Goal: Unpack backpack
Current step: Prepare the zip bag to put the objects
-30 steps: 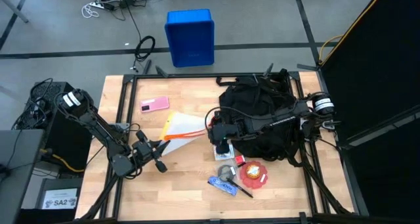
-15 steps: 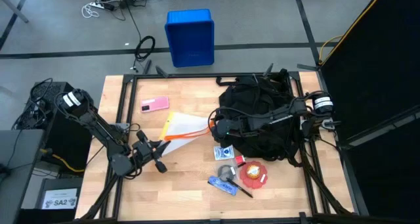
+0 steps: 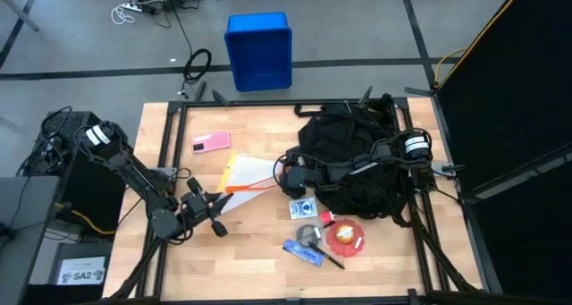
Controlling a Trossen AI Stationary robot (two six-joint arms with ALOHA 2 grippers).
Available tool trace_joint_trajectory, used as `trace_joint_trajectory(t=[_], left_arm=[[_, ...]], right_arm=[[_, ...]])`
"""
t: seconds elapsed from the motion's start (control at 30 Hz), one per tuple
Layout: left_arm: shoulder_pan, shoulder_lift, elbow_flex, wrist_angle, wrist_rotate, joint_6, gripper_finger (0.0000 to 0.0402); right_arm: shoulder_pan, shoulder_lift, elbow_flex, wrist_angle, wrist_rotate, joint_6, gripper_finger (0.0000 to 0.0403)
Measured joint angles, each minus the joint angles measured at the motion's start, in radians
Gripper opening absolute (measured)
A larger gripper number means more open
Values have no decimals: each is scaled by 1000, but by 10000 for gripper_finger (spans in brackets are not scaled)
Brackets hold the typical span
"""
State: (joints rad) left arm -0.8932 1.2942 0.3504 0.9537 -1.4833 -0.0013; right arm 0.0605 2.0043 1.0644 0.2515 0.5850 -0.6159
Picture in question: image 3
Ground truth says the yellow floor cable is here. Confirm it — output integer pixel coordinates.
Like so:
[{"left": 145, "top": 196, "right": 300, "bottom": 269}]
[{"left": 432, "top": 47, "right": 468, "bottom": 90}]

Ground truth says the pink smartphone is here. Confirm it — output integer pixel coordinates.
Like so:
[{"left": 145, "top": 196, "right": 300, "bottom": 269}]
[{"left": 190, "top": 131, "right": 232, "bottom": 155}]

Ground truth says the black coiled cable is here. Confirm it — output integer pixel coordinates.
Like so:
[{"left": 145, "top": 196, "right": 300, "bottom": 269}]
[{"left": 180, "top": 47, "right": 214, "bottom": 97}]

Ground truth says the pink item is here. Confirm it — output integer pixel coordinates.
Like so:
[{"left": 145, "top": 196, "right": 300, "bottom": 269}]
[{"left": 325, "top": 218, "right": 366, "bottom": 258}]

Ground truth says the gold patterned round tin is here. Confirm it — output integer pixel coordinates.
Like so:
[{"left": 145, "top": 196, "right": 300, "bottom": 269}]
[{"left": 335, "top": 225, "right": 357, "bottom": 245}]

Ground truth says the white small item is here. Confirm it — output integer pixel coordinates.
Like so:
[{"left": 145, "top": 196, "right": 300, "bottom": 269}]
[{"left": 289, "top": 198, "right": 319, "bottom": 220}]

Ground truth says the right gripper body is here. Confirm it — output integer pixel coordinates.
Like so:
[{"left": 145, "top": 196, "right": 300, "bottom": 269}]
[{"left": 279, "top": 164, "right": 321, "bottom": 199}]

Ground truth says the black backpack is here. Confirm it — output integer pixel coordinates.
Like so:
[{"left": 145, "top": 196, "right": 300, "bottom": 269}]
[{"left": 292, "top": 93, "right": 437, "bottom": 228}]

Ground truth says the black computer tower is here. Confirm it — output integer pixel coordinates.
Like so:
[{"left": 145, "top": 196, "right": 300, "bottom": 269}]
[{"left": 33, "top": 111, "right": 133, "bottom": 234}]

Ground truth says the grey table leg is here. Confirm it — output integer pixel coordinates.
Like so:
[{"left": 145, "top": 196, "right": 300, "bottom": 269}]
[{"left": 0, "top": 0, "right": 41, "bottom": 32}]

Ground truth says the white SA2 label sign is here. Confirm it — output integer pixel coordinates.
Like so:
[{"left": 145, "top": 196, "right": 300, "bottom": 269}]
[{"left": 56, "top": 255, "right": 107, "bottom": 286}]

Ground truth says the white cable with power strip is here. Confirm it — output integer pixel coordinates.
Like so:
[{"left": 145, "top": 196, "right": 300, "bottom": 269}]
[{"left": 110, "top": 0, "right": 149, "bottom": 26}]

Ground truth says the mesh pouch with orange zipper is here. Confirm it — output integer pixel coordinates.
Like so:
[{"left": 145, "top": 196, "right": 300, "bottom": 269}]
[{"left": 216, "top": 152, "right": 285, "bottom": 215}]

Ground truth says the grey desk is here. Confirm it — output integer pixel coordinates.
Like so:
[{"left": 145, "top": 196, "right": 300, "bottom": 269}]
[{"left": 0, "top": 175, "right": 62, "bottom": 305}]

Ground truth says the black storage box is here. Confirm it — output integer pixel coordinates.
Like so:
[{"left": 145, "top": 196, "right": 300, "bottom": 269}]
[{"left": 24, "top": 241, "right": 114, "bottom": 305}]

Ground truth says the clear bag with grey cable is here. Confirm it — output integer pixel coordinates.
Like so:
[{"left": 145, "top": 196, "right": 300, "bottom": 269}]
[{"left": 295, "top": 224, "right": 324, "bottom": 249}]

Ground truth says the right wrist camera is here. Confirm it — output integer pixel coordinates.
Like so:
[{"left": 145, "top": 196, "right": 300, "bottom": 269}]
[{"left": 285, "top": 146, "right": 307, "bottom": 167}]

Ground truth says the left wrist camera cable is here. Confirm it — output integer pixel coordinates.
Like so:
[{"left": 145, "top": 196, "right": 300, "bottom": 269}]
[{"left": 167, "top": 215, "right": 202, "bottom": 246}]

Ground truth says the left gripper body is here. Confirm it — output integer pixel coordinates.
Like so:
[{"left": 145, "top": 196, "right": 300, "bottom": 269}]
[{"left": 180, "top": 176, "right": 230, "bottom": 239}]

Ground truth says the blue snack bar wrapper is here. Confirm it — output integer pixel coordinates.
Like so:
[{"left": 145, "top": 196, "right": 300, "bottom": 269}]
[{"left": 282, "top": 239, "right": 325, "bottom": 267}]

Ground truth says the black pen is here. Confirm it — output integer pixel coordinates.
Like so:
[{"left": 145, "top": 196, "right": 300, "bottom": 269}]
[{"left": 307, "top": 241, "right": 346, "bottom": 270}]

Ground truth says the black metal table frame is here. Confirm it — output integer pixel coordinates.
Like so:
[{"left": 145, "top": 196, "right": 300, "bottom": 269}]
[{"left": 102, "top": 97, "right": 504, "bottom": 305}]

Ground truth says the yellow cable at tower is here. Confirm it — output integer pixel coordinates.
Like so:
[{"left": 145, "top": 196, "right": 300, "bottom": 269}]
[{"left": 53, "top": 200, "right": 116, "bottom": 237}]

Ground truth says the black partition with yellow edge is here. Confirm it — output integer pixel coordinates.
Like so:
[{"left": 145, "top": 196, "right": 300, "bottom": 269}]
[{"left": 435, "top": 0, "right": 572, "bottom": 305}]

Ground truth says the blue plastic bin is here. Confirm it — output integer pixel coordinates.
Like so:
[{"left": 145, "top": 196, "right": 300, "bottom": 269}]
[{"left": 223, "top": 12, "right": 293, "bottom": 93}]

